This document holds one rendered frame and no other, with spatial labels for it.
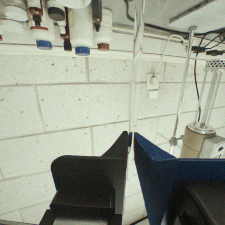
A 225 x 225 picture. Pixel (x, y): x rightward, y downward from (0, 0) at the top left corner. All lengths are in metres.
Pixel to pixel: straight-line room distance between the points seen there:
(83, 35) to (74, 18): 0.05
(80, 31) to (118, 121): 0.46
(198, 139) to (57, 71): 0.62
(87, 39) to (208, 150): 0.53
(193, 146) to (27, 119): 0.69
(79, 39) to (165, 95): 0.60
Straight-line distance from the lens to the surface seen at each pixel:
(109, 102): 0.58
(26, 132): 0.63
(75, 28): 0.39
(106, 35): 0.41
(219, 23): 0.61
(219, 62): 0.49
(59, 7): 0.39
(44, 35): 0.40
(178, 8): 0.48
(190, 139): 0.52
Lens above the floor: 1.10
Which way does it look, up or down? 18 degrees up
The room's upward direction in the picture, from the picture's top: 180 degrees clockwise
